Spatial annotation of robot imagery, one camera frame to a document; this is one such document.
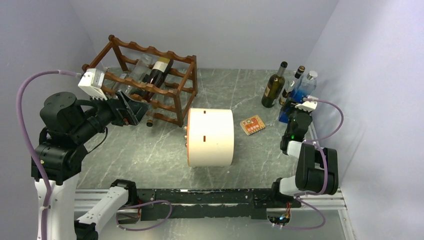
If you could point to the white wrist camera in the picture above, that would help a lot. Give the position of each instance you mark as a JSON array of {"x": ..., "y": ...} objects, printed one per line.
[
  {"x": 309, "y": 105},
  {"x": 91, "y": 83}
]

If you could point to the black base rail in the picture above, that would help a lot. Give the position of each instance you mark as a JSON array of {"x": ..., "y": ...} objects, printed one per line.
[{"x": 254, "y": 203}]

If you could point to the clear empty glass bottle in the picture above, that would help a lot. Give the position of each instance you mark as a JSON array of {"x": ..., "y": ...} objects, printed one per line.
[{"x": 138, "y": 74}]

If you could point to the brown wooden wine rack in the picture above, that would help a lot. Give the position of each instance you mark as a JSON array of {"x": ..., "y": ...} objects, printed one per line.
[{"x": 182, "y": 93}]

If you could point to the white cylindrical container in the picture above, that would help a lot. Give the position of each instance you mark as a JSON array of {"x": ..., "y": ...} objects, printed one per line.
[{"x": 210, "y": 137}]

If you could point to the aluminium frame rail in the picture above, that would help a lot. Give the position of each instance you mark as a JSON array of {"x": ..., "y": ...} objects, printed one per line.
[{"x": 324, "y": 195}]

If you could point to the dark green wine bottle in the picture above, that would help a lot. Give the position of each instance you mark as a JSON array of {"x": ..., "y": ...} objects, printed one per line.
[{"x": 274, "y": 86}]

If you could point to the blue boxed bottle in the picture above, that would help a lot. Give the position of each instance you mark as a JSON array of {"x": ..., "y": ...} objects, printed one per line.
[{"x": 305, "y": 86}]

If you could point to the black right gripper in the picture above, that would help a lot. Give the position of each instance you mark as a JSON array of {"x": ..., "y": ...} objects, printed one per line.
[{"x": 306, "y": 112}]

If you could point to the clear glass liquor bottle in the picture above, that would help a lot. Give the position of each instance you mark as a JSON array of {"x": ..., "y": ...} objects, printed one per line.
[{"x": 291, "y": 84}]

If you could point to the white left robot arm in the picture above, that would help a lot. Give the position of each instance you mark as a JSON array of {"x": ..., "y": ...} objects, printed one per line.
[{"x": 56, "y": 166}]

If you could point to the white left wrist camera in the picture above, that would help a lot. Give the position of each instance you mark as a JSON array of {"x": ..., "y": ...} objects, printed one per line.
[{"x": 91, "y": 83}]

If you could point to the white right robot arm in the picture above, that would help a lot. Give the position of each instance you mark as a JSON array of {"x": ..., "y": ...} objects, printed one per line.
[{"x": 317, "y": 167}]

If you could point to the orange patterned small card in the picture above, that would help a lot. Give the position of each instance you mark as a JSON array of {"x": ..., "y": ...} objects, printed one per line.
[{"x": 252, "y": 125}]

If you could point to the dark bottle white label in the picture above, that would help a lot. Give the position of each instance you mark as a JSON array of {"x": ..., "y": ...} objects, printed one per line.
[{"x": 159, "y": 72}]

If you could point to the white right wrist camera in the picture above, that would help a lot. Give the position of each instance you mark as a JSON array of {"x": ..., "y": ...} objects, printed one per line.
[{"x": 309, "y": 105}]

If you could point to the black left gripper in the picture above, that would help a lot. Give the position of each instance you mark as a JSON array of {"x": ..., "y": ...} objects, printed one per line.
[{"x": 134, "y": 110}]

